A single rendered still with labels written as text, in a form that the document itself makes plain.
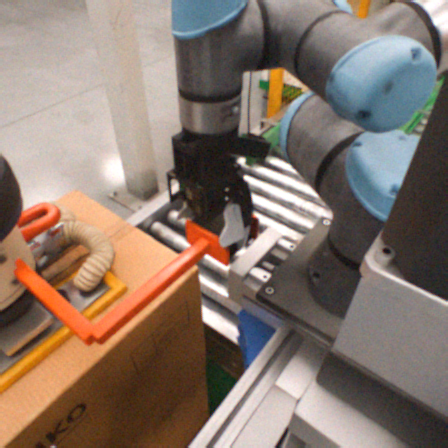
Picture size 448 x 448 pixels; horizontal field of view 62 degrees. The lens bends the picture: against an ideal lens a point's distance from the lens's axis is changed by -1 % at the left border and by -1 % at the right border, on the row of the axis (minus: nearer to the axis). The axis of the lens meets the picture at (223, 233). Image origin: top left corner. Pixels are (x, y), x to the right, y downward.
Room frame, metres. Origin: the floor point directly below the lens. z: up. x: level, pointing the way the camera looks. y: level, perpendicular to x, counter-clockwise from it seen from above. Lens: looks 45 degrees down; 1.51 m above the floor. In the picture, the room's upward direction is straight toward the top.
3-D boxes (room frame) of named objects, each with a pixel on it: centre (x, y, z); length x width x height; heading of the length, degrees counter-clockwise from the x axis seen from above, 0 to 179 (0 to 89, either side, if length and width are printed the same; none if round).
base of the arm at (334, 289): (0.37, -0.20, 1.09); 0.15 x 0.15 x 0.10
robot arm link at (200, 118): (0.43, 0.01, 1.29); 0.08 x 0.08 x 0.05
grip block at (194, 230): (0.45, 0.00, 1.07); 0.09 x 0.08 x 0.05; 50
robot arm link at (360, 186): (0.37, -0.20, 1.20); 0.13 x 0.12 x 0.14; 20
